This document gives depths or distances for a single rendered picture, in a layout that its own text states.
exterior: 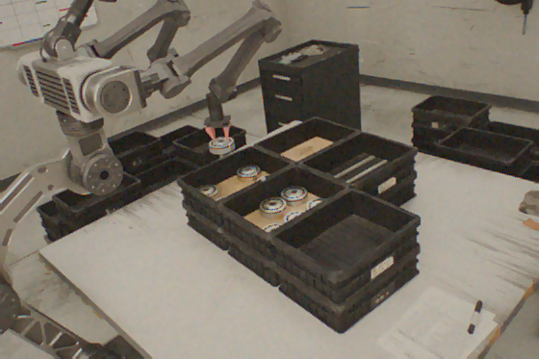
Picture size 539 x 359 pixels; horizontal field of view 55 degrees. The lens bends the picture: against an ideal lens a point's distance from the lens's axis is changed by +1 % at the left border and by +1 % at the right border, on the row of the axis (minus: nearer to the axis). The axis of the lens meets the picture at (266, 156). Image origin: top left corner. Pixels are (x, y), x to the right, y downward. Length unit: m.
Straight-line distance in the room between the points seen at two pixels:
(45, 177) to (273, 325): 0.88
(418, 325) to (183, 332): 0.72
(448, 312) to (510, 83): 3.53
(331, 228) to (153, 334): 0.69
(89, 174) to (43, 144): 3.09
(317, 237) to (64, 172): 0.89
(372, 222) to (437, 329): 0.42
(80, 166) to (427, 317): 1.20
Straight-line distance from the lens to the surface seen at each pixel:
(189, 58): 1.59
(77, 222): 2.86
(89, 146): 1.79
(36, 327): 2.10
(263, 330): 1.67
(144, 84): 1.51
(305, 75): 3.44
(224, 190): 2.15
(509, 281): 1.87
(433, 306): 1.73
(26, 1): 4.64
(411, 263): 1.77
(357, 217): 1.88
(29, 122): 4.75
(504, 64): 5.01
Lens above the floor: 1.87
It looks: 26 degrees down
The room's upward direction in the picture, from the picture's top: 8 degrees counter-clockwise
